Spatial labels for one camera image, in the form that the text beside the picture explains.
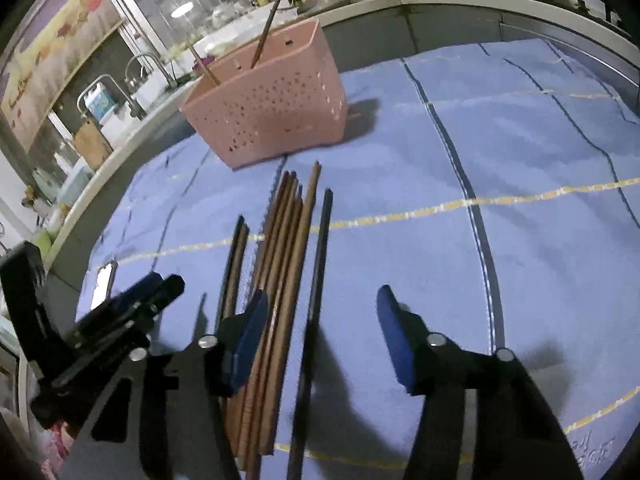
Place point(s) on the long brown chopstick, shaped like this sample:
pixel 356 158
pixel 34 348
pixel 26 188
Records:
pixel 267 25
pixel 205 65

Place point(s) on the bundle of brown chopsticks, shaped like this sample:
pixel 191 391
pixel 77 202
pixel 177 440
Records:
pixel 285 270

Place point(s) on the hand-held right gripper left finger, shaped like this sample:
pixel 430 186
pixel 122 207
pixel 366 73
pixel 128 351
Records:
pixel 248 345

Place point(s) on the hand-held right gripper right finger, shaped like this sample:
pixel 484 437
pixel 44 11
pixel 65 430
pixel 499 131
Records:
pixel 395 340

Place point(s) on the dark brown chopstick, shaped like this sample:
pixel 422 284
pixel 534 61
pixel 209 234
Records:
pixel 239 270

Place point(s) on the gooseneck metal faucet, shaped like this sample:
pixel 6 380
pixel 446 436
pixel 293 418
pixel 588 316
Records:
pixel 150 57

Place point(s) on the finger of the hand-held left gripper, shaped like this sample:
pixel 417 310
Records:
pixel 137 290
pixel 160 297

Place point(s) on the smartphone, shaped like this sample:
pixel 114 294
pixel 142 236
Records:
pixel 102 282

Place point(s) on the angular metal faucet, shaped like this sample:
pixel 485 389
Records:
pixel 112 82

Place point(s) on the wall poster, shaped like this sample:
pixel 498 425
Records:
pixel 45 60

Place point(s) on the black chopstick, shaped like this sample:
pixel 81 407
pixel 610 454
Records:
pixel 317 300
pixel 229 265

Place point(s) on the blue label detergent bottle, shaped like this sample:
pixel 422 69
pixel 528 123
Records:
pixel 100 102

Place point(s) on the small wooden cutting board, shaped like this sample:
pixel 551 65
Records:
pixel 93 145

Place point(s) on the blue checked cloth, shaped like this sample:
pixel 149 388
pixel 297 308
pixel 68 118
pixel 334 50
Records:
pixel 500 170

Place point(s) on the pink perforated plastic basket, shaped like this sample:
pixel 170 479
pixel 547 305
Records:
pixel 270 105

